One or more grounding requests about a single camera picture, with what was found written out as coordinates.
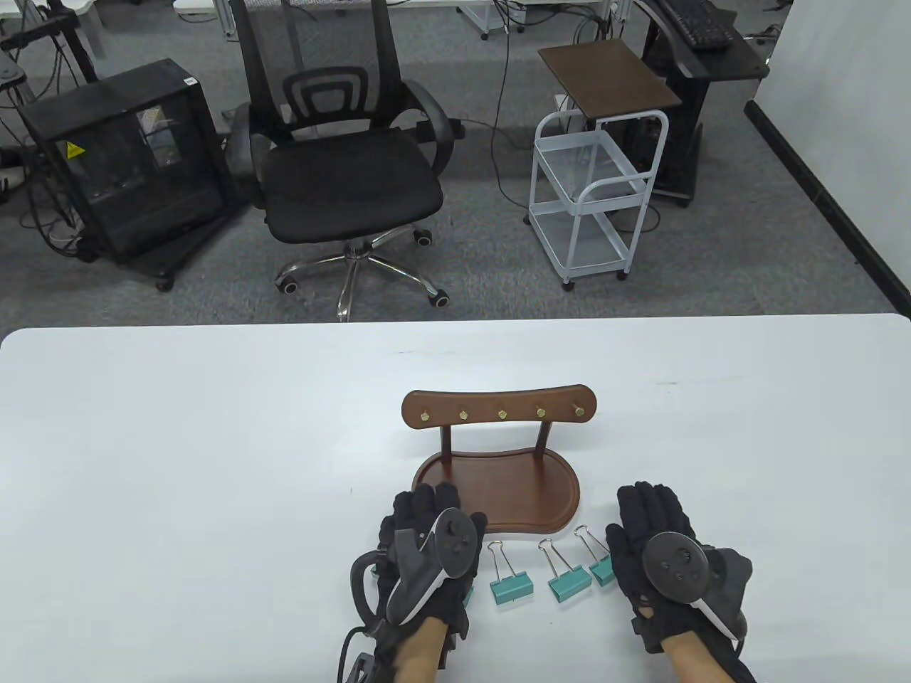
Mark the black metal stand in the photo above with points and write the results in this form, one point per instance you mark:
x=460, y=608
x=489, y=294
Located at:
x=43, y=28

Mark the white desk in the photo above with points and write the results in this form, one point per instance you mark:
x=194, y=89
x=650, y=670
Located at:
x=226, y=18

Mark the black power strip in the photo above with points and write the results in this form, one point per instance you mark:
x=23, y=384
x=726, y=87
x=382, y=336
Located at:
x=448, y=130

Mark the person's right hand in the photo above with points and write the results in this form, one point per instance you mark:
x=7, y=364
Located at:
x=644, y=523

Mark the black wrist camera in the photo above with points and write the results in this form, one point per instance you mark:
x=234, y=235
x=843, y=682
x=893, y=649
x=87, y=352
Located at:
x=646, y=637

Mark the black wheeled platform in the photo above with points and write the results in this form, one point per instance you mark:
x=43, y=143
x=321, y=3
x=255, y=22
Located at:
x=185, y=245

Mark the black desk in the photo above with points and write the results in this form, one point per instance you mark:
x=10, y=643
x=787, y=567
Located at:
x=744, y=60

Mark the black keyboard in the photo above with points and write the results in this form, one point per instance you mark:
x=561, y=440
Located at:
x=701, y=21

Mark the black office chair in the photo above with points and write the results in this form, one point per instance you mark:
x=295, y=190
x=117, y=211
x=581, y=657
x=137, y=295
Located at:
x=352, y=185

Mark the brown wooden key rack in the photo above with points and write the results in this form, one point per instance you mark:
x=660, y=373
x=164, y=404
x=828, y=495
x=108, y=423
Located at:
x=498, y=491

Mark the black white handheld controller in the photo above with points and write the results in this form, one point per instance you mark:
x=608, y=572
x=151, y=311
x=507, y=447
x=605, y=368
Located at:
x=676, y=565
x=448, y=548

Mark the black computer tower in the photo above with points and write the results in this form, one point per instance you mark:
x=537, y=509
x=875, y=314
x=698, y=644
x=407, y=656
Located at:
x=644, y=153

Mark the white wheeled table frame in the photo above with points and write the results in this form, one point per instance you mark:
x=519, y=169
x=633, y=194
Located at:
x=484, y=18

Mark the person's left forearm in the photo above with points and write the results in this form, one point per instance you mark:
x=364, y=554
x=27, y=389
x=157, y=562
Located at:
x=420, y=654

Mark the black glass computer case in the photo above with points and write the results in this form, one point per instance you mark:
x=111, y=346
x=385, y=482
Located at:
x=142, y=171

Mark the person's right forearm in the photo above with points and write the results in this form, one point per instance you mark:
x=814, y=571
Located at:
x=694, y=662

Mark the white metal trolley cart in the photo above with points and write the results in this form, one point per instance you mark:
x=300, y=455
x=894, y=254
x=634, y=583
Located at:
x=583, y=245

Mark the person's left hand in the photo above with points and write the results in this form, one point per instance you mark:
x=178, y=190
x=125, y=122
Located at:
x=420, y=509

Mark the brown wooden side table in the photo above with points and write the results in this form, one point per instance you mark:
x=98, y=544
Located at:
x=608, y=78

